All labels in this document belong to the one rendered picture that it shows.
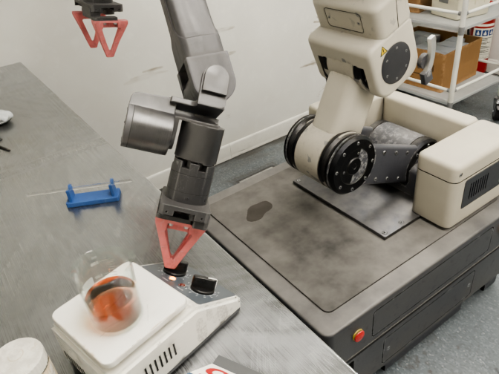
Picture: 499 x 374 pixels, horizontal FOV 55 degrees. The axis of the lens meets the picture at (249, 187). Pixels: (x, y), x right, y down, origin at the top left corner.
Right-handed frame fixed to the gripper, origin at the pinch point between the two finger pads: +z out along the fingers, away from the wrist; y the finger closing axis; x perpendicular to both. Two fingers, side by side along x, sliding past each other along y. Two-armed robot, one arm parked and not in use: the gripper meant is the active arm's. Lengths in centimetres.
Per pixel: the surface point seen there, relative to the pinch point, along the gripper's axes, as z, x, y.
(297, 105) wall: -27, 59, -200
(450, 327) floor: 29, 94, -65
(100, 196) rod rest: 0.9, -14.4, -28.8
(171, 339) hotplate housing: 4.8, 1.6, 12.0
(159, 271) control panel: 1.4, -1.3, 0.8
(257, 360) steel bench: 6.3, 12.6, 10.8
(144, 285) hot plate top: 1.1, -2.8, 6.8
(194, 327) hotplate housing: 4.1, 4.2, 9.6
